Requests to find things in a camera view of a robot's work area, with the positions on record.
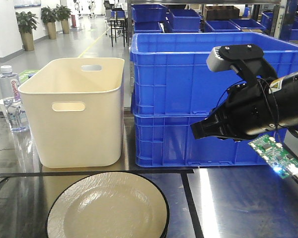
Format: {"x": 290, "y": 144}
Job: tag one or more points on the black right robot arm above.
{"x": 286, "y": 90}

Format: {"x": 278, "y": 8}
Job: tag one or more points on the potted plant gold pot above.
{"x": 27, "y": 22}

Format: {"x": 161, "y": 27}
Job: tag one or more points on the green circuit board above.
{"x": 275, "y": 155}

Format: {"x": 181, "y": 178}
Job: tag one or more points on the cream plastic bin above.
{"x": 75, "y": 111}

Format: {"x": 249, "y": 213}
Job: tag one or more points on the large blue plastic crate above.
{"x": 171, "y": 73}

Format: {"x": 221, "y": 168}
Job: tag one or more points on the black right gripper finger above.
{"x": 211, "y": 126}

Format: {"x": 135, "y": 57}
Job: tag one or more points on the water bottle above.
{"x": 16, "y": 115}

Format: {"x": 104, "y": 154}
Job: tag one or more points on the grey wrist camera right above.
{"x": 247, "y": 61}

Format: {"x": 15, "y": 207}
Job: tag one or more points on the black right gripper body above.
{"x": 249, "y": 110}

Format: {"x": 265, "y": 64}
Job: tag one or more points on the lower blue plastic crate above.
{"x": 169, "y": 142}

